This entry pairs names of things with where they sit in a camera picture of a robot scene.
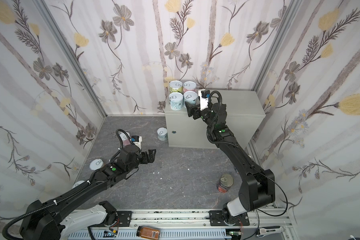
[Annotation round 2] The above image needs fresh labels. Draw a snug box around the pink label can back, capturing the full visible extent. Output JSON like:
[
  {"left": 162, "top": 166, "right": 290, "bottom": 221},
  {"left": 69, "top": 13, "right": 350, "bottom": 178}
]
[{"left": 119, "top": 132, "right": 131, "bottom": 146}]

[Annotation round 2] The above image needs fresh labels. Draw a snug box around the pink label can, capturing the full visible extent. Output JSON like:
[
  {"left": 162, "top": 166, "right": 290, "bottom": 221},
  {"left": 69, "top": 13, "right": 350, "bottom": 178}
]
[
  {"left": 119, "top": 132, "right": 131, "bottom": 146},
  {"left": 183, "top": 81, "right": 197, "bottom": 93}
]

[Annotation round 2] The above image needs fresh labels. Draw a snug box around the teal can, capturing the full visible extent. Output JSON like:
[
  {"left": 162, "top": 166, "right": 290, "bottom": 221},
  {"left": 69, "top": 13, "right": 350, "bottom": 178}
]
[
  {"left": 183, "top": 91, "right": 198, "bottom": 107},
  {"left": 169, "top": 92, "right": 184, "bottom": 111},
  {"left": 157, "top": 127, "right": 168, "bottom": 141}
]

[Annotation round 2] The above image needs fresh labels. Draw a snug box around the pink label can front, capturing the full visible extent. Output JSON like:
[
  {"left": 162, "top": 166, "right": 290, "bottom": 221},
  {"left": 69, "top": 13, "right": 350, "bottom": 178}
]
[{"left": 183, "top": 81, "right": 197, "bottom": 93}]

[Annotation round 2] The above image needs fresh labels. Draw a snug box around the green label can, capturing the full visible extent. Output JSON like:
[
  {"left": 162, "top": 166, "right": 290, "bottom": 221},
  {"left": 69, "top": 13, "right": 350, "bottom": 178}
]
[{"left": 169, "top": 81, "right": 183, "bottom": 94}]

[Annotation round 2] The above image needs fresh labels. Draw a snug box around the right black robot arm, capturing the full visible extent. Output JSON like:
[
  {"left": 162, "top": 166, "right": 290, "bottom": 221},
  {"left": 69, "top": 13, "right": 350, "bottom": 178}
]
[{"left": 185, "top": 90, "right": 278, "bottom": 226}]

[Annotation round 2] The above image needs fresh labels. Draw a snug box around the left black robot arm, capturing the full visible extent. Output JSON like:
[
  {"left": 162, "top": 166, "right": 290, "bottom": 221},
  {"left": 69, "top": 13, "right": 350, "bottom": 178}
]
[{"left": 2, "top": 140, "right": 157, "bottom": 240}]

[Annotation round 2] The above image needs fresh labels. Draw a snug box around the grey metal cabinet box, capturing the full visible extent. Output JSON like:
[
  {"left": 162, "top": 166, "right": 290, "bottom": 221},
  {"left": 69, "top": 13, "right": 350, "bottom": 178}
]
[{"left": 164, "top": 87, "right": 266, "bottom": 151}]

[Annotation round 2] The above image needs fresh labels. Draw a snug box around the orange label can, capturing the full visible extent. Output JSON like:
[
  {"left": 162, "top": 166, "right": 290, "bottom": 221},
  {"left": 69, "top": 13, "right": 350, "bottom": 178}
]
[{"left": 89, "top": 159, "right": 104, "bottom": 171}]

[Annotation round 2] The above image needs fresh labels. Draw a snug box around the yellow label can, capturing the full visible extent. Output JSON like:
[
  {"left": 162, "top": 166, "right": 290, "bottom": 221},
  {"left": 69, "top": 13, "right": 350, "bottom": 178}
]
[{"left": 72, "top": 181, "right": 85, "bottom": 189}]

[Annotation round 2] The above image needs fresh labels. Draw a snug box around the red dark label can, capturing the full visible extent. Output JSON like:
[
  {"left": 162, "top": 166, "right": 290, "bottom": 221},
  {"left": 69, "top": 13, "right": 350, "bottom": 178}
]
[{"left": 217, "top": 174, "right": 234, "bottom": 193}]

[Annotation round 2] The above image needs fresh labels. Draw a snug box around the orange brown bottle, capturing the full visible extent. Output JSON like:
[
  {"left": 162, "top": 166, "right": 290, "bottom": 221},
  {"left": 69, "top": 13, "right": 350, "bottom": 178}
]
[{"left": 137, "top": 226, "right": 161, "bottom": 240}]

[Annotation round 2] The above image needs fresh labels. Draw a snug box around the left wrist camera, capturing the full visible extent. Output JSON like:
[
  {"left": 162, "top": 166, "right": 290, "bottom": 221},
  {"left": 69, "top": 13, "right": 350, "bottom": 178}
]
[{"left": 131, "top": 135, "right": 142, "bottom": 150}]

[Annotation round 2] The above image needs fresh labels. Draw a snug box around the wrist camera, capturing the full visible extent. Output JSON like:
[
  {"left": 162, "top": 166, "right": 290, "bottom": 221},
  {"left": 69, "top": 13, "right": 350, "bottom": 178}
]
[
  {"left": 198, "top": 89, "right": 211, "bottom": 111},
  {"left": 131, "top": 135, "right": 142, "bottom": 150}
]

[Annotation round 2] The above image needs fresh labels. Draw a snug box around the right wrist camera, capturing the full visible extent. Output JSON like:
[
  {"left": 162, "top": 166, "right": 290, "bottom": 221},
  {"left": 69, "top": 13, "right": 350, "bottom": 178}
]
[{"left": 198, "top": 89, "right": 211, "bottom": 111}]

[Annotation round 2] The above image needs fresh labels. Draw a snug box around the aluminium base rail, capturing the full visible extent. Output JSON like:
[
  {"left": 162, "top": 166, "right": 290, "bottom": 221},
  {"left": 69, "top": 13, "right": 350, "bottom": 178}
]
[{"left": 66, "top": 208, "right": 298, "bottom": 240}]

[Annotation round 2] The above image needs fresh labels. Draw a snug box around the white handled tool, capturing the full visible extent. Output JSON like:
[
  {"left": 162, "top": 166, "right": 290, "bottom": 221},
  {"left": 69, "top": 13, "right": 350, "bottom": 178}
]
[{"left": 256, "top": 226, "right": 285, "bottom": 238}]

